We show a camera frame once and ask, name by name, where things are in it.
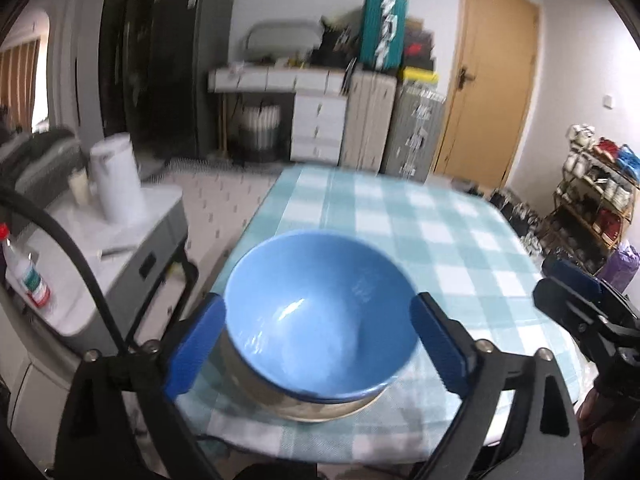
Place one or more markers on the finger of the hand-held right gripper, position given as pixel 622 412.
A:
pixel 565 305
pixel 575 272

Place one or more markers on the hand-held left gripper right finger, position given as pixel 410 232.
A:
pixel 440 345

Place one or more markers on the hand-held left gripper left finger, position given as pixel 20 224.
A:
pixel 197 345

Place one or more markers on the cream plate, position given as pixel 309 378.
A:
pixel 250 385

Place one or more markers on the person's right hand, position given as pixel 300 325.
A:
pixel 605 435

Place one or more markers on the purple bag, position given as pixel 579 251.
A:
pixel 620 267

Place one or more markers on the wooden shoe rack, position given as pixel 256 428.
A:
pixel 575 220

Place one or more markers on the scattered shoes pile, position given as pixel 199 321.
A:
pixel 517 220

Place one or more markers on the teal checked tablecloth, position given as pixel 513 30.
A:
pixel 450 260

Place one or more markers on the grey side cabinet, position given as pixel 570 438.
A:
pixel 145 265

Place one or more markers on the rows of sneakers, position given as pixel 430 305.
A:
pixel 610 180

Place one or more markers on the white pen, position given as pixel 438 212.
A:
pixel 117 250

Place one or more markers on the clear bottle with red cap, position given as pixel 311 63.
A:
pixel 30 275

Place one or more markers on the white electric kettle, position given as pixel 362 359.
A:
pixel 117 180

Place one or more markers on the small cream bottle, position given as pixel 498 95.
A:
pixel 79 187

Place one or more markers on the wooden door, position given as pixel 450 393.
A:
pixel 487 85

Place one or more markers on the silver suitcase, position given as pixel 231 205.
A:
pixel 415 130

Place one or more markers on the wooden broom stick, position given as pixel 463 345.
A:
pixel 225 125

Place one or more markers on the woven laundry basket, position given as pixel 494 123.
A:
pixel 259 127

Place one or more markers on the beige suitcase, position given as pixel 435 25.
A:
pixel 367 120

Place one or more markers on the grey cushion pile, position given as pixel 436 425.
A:
pixel 45 160

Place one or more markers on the yellow and black shoe box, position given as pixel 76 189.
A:
pixel 421 76

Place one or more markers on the white desk with drawers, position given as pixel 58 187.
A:
pixel 317 125

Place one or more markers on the dark grey fridge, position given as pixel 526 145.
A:
pixel 192 75

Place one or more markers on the red shoe box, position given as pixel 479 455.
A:
pixel 419 50

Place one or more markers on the dark glass wardrobe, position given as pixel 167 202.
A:
pixel 130 60

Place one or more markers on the brown shoe box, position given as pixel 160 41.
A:
pixel 416 24

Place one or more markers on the teal suitcase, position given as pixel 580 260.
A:
pixel 384 30

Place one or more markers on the brown curtain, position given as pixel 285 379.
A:
pixel 17 85

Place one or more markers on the black paper bag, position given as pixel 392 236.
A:
pixel 340 42

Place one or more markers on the grey framed mirror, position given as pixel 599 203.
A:
pixel 282 37

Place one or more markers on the white wall switch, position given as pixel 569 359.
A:
pixel 607 101

